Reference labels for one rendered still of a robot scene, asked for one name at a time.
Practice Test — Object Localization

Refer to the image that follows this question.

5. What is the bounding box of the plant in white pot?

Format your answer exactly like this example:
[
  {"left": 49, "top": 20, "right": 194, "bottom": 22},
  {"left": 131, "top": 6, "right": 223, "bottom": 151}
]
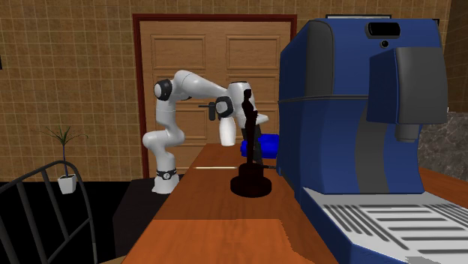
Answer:
[{"left": 40, "top": 124, "right": 89, "bottom": 196}]

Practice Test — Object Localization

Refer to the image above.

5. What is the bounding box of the brown wooden door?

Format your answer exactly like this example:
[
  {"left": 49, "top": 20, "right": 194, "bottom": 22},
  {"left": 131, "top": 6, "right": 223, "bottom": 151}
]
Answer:
[{"left": 132, "top": 13, "right": 299, "bottom": 180}]

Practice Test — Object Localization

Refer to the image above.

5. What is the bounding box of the black robot stand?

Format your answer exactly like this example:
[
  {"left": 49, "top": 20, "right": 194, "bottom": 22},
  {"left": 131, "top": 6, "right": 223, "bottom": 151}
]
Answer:
[{"left": 112, "top": 176, "right": 185, "bottom": 258}]

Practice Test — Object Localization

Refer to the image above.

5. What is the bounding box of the black figure statue on base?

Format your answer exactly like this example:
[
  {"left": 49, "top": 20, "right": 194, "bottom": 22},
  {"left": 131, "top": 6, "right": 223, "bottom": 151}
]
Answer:
[{"left": 229, "top": 88, "right": 273, "bottom": 199}]

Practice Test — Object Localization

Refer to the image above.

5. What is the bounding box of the black metal chair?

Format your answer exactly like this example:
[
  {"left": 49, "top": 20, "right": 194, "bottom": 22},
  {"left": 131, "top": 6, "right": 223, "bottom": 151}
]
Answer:
[{"left": 0, "top": 160, "right": 99, "bottom": 264}]

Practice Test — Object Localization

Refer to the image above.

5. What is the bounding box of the blue coffee machine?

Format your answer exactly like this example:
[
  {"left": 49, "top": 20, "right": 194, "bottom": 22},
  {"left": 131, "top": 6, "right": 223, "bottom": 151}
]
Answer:
[{"left": 275, "top": 17, "right": 468, "bottom": 264}]

